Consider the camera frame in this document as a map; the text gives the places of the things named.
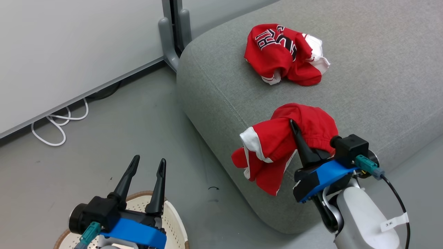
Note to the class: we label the large white partition panel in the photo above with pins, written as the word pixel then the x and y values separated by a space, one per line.
pixel 69 52

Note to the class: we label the teal left camera connector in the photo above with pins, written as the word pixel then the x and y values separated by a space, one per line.
pixel 89 233

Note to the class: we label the grey fabric sofa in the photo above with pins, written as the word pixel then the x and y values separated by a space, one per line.
pixel 380 86

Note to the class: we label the teal right camera connector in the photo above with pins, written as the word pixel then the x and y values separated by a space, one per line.
pixel 367 164

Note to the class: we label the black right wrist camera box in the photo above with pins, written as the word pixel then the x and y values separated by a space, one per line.
pixel 349 148

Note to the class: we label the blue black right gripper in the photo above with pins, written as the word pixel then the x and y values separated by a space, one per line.
pixel 325 174

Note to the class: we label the red shorts with white panel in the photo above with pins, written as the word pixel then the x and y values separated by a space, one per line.
pixel 273 145

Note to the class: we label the white laundry basket brown rim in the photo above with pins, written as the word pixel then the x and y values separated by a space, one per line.
pixel 174 221

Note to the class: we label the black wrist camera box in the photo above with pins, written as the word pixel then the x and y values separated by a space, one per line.
pixel 93 212
pixel 349 148

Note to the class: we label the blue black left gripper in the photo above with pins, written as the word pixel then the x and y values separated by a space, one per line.
pixel 138 230

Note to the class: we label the white paper label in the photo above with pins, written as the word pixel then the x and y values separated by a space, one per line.
pixel 392 223

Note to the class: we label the teal camera connector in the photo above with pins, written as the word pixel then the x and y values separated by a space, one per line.
pixel 367 164
pixel 89 233

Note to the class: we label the red jersey with black lettering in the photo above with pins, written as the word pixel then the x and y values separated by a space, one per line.
pixel 277 58

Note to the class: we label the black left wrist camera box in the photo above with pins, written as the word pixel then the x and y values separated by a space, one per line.
pixel 93 212

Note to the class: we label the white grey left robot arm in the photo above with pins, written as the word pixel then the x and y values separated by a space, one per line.
pixel 117 246

